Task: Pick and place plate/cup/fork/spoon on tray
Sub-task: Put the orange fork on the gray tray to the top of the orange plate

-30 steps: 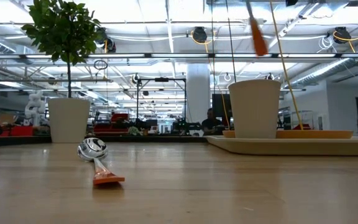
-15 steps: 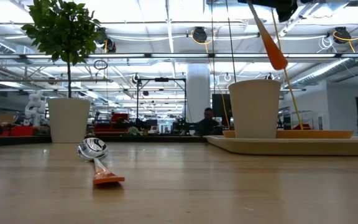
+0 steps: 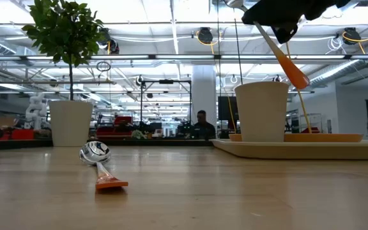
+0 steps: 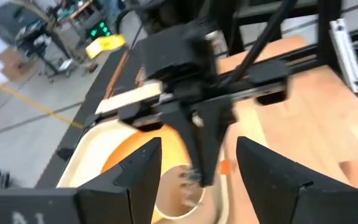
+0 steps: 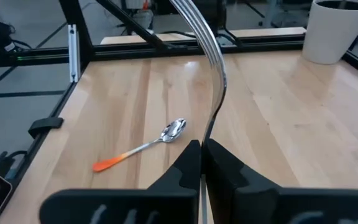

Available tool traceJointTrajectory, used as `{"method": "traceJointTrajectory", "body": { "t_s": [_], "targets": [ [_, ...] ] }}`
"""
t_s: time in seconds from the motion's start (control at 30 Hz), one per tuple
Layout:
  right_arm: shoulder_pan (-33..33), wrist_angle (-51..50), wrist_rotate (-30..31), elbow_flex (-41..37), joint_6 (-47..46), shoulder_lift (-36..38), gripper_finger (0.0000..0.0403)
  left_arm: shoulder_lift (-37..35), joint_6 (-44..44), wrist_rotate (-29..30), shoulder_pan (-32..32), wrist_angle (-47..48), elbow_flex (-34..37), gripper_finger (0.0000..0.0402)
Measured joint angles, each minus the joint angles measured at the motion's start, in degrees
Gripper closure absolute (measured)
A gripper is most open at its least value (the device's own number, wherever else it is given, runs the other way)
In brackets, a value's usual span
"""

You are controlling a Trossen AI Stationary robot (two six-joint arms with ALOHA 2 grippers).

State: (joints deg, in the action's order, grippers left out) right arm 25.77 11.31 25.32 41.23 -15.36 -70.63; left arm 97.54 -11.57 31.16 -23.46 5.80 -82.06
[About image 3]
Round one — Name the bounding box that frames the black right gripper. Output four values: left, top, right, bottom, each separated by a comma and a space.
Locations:
241, 0, 353, 45

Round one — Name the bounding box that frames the metal fork orange handle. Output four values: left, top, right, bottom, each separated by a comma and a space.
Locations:
224, 0, 311, 91

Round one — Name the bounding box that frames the white paper cup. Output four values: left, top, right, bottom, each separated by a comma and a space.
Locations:
234, 80, 289, 143

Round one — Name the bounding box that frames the orange plate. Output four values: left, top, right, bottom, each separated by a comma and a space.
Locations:
228, 133, 364, 143

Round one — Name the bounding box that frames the metal spoon orange handle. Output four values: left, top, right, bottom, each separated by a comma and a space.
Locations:
79, 141, 129, 190

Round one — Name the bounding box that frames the beige serving tray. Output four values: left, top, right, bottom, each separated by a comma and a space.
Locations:
211, 139, 368, 160

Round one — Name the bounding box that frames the black monitor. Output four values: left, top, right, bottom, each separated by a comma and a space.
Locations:
217, 96, 240, 121

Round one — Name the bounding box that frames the white square pillar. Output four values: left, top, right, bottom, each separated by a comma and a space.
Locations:
192, 65, 218, 128

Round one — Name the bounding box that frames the long ceiling light bar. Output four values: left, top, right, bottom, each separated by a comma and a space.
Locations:
26, 54, 368, 61

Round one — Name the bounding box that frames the red angular object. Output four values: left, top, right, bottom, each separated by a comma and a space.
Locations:
300, 126, 321, 135

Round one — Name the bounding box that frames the person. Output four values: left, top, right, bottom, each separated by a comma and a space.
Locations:
191, 110, 217, 141

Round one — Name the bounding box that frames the red tool chest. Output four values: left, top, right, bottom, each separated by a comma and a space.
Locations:
96, 116, 134, 139

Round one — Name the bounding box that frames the green tree in white pot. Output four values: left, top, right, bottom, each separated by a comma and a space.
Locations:
21, 0, 105, 148

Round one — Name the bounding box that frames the thin black vertical cable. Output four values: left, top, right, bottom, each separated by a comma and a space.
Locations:
217, 0, 220, 96

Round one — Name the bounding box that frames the thick yellow hanging cable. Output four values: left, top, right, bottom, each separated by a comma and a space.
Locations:
285, 41, 313, 134

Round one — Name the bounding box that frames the thin yellow reel cord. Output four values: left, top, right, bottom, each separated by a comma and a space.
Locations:
210, 44, 237, 134

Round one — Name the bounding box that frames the black metal frame stand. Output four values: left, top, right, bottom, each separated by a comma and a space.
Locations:
135, 75, 192, 129

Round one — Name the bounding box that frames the black hanging cable loop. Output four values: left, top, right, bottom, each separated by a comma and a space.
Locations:
95, 61, 112, 73

